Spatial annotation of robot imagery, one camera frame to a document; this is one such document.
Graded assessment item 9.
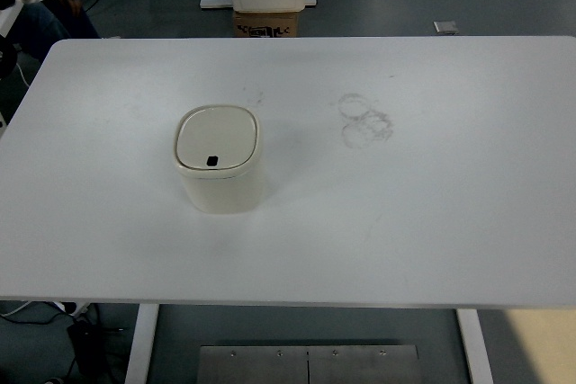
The cream plastic trash bin body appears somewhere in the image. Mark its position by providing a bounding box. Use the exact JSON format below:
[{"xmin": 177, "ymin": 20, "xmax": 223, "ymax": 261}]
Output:
[{"xmin": 173, "ymin": 104, "xmax": 265, "ymax": 215}]

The white table foot bar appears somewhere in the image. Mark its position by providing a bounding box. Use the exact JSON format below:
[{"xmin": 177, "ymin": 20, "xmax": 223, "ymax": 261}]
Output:
[{"xmin": 199, "ymin": 0, "xmax": 319, "ymax": 10}]

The white table leg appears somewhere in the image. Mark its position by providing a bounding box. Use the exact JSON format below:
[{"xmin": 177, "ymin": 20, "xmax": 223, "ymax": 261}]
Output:
[
  {"xmin": 123, "ymin": 304, "xmax": 161, "ymax": 384},
  {"xmin": 455, "ymin": 308, "xmax": 495, "ymax": 384}
]

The black power adapter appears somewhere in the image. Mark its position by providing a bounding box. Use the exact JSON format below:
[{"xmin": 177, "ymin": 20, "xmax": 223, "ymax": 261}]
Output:
[{"xmin": 66, "ymin": 319, "xmax": 108, "ymax": 377}]

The white side table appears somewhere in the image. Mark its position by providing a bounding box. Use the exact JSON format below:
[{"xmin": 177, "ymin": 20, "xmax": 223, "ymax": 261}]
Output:
[{"xmin": 0, "ymin": 0, "xmax": 29, "ymax": 40}]

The grey metal plate with screws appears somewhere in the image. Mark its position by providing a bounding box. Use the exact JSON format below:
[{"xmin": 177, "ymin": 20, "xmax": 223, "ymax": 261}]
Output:
[{"xmin": 197, "ymin": 344, "xmax": 422, "ymax": 384}]

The brown cardboard box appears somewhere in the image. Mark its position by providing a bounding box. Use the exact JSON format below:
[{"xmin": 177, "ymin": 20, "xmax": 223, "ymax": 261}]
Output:
[{"xmin": 231, "ymin": 9, "xmax": 300, "ymax": 39}]

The person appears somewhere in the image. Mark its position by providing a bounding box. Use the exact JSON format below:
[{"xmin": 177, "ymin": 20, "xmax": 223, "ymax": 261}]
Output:
[{"xmin": 8, "ymin": 0, "xmax": 101, "ymax": 64}]

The cream hinged trash bin lid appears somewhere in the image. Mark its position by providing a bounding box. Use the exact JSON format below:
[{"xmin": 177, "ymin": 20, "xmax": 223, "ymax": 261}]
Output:
[{"xmin": 175, "ymin": 106, "xmax": 259, "ymax": 172}]

